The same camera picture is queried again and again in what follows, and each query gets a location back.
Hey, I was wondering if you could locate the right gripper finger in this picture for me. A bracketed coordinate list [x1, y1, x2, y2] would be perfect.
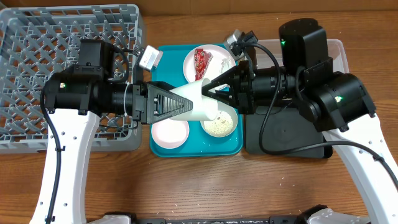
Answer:
[205, 90, 239, 109]
[201, 65, 240, 96]

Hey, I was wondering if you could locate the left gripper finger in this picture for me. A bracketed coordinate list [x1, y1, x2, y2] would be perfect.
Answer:
[146, 81, 175, 93]
[146, 90, 193, 124]

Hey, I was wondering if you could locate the grey-green bowl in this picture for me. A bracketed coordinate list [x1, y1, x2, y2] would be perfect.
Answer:
[200, 102, 238, 138]

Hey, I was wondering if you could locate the white paper cup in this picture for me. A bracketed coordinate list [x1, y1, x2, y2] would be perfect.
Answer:
[171, 78, 218, 121]

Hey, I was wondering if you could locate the red snack wrapper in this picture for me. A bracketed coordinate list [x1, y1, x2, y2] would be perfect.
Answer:
[194, 48, 213, 80]

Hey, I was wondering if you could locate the white tissue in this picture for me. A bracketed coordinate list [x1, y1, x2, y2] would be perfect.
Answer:
[220, 58, 235, 74]

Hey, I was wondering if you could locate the rice pile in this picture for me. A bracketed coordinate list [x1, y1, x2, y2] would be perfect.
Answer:
[203, 111, 233, 138]

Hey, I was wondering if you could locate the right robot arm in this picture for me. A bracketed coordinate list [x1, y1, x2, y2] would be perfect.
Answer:
[201, 18, 397, 223]

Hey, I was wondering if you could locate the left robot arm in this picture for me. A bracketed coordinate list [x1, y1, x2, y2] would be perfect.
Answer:
[31, 39, 193, 223]

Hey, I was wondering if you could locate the large white plate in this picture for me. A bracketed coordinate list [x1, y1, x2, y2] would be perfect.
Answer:
[183, 44, 236, 83]

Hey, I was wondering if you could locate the teal serving tray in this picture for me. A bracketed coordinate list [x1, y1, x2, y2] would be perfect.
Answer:
[150, 45, 243, 157]

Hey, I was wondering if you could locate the small pink plate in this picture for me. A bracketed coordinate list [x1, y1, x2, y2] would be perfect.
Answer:
[151, 119, 190, 149]

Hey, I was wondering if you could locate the black tray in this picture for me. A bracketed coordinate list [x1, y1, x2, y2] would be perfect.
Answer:
[244, 106, 325, 154]

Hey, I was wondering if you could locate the clear plastic bin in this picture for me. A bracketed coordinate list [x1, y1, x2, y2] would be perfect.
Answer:
[241, 39, 351, 105]

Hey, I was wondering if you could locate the grey plastic dish rack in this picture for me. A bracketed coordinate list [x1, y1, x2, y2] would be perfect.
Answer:
[1, 4, 146, 154]

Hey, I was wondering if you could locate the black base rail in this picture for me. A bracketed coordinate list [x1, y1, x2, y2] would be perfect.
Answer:
[86, 203, 371, 224]

